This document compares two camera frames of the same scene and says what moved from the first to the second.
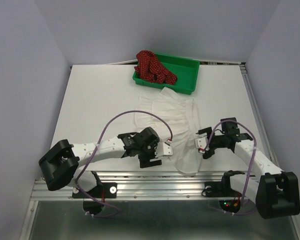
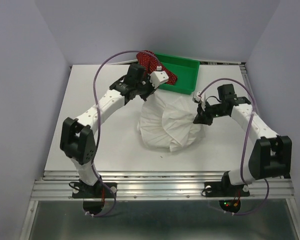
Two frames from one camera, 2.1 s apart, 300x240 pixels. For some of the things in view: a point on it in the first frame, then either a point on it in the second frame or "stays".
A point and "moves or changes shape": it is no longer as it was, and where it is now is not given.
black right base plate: [218, 189] stays
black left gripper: [144, 162] -> [147, 78]
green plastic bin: [186, 70] stays
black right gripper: [207, 131] -> [202, 117]
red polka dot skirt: [148, 67] stays
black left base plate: [105, 190] stays
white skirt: [176, 117] moves or changes shape
